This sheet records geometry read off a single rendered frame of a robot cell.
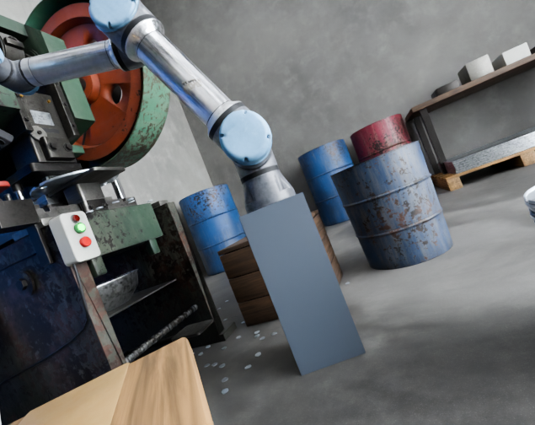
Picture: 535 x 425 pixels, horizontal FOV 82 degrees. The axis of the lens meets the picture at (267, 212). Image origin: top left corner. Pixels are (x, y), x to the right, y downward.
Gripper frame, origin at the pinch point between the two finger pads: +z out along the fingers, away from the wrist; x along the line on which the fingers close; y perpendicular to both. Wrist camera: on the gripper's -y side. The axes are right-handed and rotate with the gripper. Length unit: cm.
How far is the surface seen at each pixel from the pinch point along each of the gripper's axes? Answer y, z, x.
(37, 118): -31.0, -29.0, -14.4
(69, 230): -6.3, 19.0, 12.0
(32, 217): -4.7, 11.9, 3.0
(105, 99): -70, -45, -15
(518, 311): -33, 77, 105
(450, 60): -363, -48, 201
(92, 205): -30.0, 8.9, -4.2
